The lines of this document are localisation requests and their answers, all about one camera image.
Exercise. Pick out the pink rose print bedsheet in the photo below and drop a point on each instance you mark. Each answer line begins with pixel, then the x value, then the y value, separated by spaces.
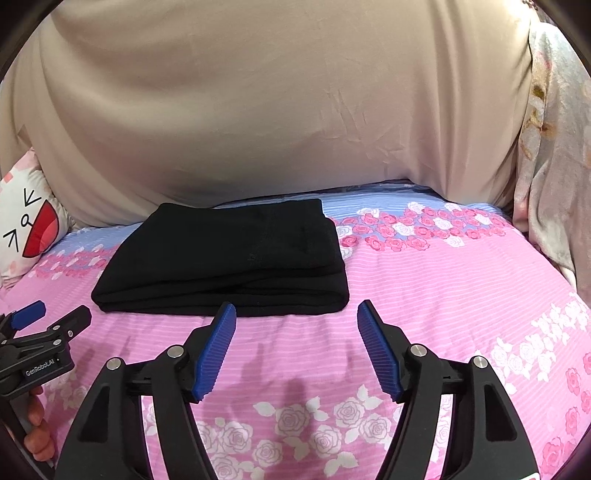
pixel 438 300

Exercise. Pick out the beige draped cloth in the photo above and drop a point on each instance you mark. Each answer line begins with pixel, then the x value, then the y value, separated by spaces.
pixel 277 115

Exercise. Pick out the person's left hand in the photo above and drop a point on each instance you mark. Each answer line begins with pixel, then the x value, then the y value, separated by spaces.
pixel 36 410

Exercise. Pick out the cartoon cat face pillow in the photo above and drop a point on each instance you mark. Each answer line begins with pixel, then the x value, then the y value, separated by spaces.
pixel 23 203

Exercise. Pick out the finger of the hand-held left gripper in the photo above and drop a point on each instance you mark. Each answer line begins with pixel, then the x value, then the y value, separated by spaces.
pixel 28 314
pixel 74 321

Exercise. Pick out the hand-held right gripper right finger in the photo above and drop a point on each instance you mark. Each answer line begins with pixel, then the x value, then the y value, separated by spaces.
pixel 378 350

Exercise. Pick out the black pants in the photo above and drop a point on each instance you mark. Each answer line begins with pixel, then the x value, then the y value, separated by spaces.
pixel 207 258

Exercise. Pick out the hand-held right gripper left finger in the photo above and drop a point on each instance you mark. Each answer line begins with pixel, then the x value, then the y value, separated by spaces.
pixel 217 350

